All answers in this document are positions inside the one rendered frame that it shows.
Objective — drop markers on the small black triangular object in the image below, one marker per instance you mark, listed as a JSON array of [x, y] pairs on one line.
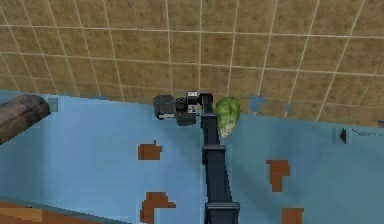
[[343, 136]]

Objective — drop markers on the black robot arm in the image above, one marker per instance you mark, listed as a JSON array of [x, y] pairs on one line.
[[216, 173]]

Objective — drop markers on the green lettuce head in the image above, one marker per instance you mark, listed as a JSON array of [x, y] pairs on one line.
[[227, 115]]

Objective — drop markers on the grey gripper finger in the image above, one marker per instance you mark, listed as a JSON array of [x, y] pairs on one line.
[[166, 116]]

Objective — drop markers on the dark grey mug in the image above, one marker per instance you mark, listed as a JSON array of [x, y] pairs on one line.
[[164, 104]]

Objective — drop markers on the dark brown bread loaf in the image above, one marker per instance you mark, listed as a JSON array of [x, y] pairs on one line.
[[18, 115]]

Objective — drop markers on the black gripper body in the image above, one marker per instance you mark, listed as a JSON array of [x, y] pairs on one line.
[[181, 111]]

